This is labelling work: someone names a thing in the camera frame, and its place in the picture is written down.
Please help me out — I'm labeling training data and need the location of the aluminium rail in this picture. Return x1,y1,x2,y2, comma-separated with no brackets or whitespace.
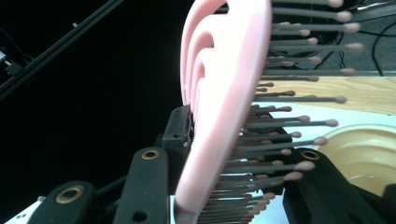
261,69,396,78

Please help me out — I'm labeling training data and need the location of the black floor cable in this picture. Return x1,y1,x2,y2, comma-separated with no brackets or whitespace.
371,20,396,77
358,29,396,38

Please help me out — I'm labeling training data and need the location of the pink hairbrush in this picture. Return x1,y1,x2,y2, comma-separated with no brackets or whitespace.
173,0,366,224

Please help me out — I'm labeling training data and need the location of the cream ribbed cup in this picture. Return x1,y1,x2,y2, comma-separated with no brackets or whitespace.
317,123,396,198

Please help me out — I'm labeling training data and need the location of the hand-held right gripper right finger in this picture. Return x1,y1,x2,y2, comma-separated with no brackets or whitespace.
248,111,302,195

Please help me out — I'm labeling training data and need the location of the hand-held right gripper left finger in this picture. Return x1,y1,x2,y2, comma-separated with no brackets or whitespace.
154,105,195,191

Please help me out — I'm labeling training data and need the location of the wooden table board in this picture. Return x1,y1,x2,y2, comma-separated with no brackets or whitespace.
257,76,396,117

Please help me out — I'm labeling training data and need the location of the black metal stand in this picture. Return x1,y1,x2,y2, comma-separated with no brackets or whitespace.
0,0,117,101

